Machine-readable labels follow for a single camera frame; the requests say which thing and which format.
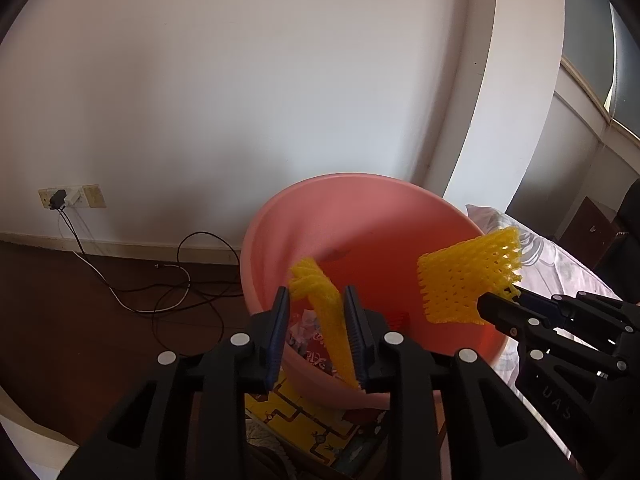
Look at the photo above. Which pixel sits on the black leather armchair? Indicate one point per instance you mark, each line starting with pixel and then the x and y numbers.
pixel 630 210

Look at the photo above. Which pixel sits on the beige wall socket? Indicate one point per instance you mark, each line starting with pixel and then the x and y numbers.
pixel 92 196

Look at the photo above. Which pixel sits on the black plug adapter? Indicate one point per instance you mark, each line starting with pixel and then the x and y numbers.
pixel 57 199

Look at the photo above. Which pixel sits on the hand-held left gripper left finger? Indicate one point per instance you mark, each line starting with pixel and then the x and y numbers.
pixel 277 340

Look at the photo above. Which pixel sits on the silver foil wrapper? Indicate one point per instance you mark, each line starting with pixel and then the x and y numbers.
pixel 302 332

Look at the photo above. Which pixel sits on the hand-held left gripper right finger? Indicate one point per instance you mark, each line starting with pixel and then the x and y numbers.
pixel 355 340

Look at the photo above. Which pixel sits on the pink plastic basin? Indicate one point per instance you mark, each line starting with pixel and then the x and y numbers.
pixel 375 230

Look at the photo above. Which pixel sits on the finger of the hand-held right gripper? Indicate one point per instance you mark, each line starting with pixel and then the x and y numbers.
pixel 505 315
pixel 585 305

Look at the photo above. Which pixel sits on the yellow printed box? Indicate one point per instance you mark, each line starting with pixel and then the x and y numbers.
pixel 300 420

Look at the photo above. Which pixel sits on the frosted glass window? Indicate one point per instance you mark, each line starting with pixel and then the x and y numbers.
pixel 627 70

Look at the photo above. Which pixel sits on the brown wooden cabinet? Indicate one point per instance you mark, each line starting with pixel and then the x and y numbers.
pixel 585 230

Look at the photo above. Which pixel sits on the yellow foam net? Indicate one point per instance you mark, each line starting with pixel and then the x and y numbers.
pixel 460 280
pixel 325 305

